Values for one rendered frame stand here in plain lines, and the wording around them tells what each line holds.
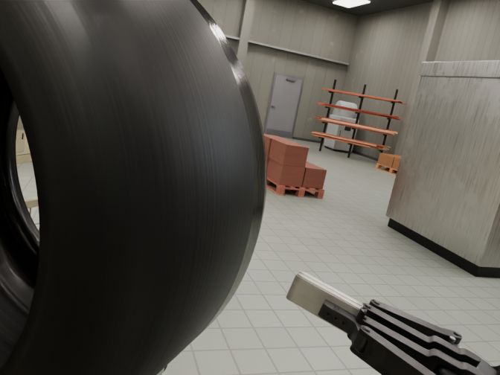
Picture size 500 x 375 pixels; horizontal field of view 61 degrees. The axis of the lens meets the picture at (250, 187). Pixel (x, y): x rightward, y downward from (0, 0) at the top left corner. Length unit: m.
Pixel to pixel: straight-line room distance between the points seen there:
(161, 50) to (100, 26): 0.05
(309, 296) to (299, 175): 5.70
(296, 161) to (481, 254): 2.70
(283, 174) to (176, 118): 5.70
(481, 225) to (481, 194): 0.29
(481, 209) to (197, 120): 4.37
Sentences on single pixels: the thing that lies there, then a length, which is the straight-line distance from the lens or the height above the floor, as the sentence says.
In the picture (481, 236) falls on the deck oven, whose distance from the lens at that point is 4.63.
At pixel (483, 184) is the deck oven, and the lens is 4.66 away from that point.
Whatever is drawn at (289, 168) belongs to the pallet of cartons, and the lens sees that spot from 6.03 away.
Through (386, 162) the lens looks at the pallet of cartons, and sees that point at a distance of 11.56.
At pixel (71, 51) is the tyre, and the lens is 0.32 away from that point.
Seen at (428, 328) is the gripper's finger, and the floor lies 1.12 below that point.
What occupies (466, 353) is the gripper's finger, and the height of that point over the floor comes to 1.12.
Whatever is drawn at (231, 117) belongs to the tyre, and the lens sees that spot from 0.41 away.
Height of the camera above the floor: 1.31
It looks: 12 degrees down
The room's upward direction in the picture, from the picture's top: 11 degrees clockwise
